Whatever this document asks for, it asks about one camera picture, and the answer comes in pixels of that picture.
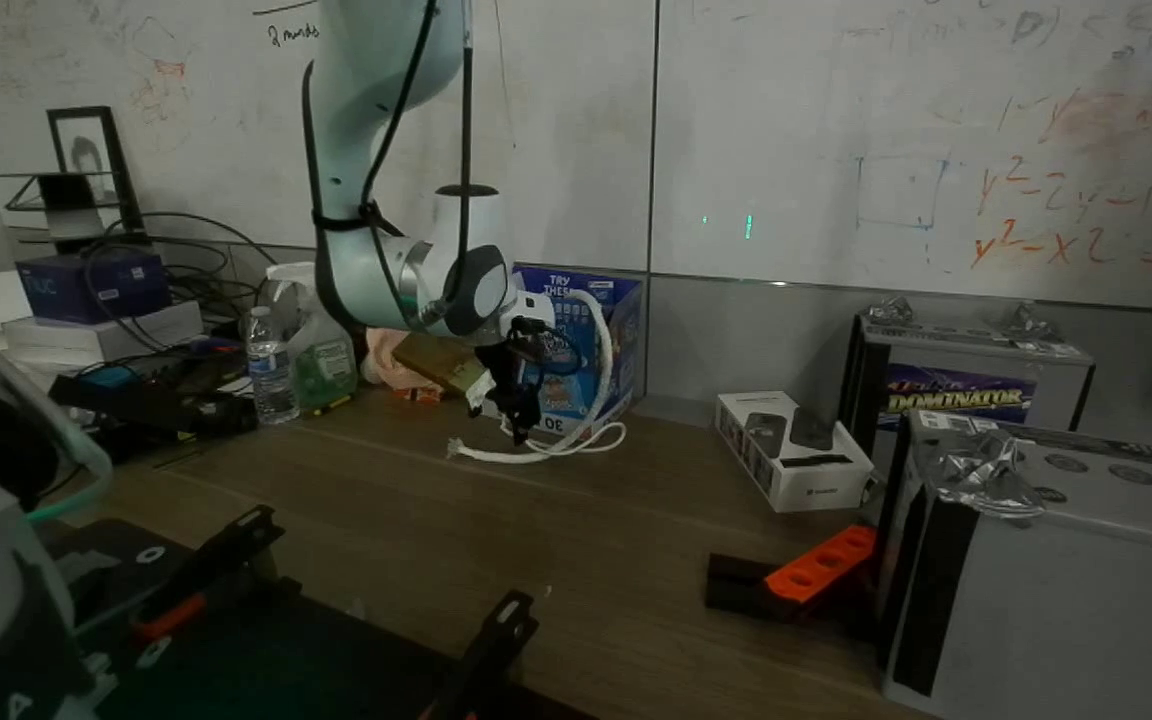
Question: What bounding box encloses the black electronic equipment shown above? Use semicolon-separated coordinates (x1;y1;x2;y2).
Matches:
47;337;265;463

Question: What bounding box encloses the dark blue box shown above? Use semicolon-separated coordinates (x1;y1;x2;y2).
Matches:
14;247;176;329

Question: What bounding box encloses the black picture frame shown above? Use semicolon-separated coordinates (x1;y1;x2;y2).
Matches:
46;105;150;239

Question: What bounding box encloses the black mat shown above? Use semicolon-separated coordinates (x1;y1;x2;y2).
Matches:
39;511;594;720

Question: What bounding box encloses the white phone box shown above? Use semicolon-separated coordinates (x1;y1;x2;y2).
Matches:
712;388;880;516

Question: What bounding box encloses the large plain grey battery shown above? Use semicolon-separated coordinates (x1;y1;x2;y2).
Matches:
871;410;1152;720

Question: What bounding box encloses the tangle of black cables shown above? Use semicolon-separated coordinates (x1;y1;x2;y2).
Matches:
77;207;282;351

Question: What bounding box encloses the stack of white boxes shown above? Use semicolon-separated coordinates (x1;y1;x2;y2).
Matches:
0;298;209;395

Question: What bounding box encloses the red handled black clamp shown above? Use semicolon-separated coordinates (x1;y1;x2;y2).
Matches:
134;593;216;652

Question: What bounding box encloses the white rope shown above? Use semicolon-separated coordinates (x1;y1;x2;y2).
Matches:
449;286;632;470
449;395;632;470

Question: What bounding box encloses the orange and black tool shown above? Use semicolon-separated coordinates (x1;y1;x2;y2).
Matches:
706;521;884;623

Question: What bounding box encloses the whiteboard panel orange writing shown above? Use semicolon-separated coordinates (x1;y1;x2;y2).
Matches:
653;0;1152;318

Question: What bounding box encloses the blue printed cardboard box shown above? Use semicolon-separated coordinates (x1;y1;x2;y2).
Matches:
508;259;647;437

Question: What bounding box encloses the grey wire shelf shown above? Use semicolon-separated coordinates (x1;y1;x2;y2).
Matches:
0;166;130;257

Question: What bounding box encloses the pink cloth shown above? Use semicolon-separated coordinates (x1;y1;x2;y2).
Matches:
356;325;452;410

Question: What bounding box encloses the clear plastic water bottle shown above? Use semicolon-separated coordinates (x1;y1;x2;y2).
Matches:
245;304;303;431

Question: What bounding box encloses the greenish plastic spray bottle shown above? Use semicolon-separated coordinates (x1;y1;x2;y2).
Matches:
258;257;363;419

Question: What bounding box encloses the grey battery with printed label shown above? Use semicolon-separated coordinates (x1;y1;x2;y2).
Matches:
836;298;1097;463

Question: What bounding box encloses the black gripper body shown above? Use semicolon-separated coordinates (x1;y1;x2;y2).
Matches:
478;321;563;402

